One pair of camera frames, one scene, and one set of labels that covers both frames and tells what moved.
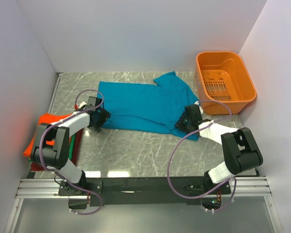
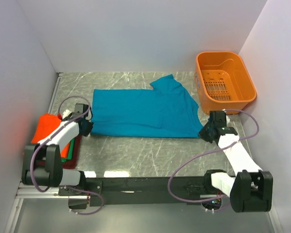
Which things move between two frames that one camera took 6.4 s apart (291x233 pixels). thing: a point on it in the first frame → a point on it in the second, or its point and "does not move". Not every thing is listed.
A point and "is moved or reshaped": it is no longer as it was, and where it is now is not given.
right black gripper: (179, 123) → (202, 134)
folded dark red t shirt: (38, 166) does not move
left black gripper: (104, 115) → (89, 127)
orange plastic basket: (222, 76) does not move
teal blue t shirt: (152, 108) is moved or reshaped
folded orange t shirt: (45, 119) does not move
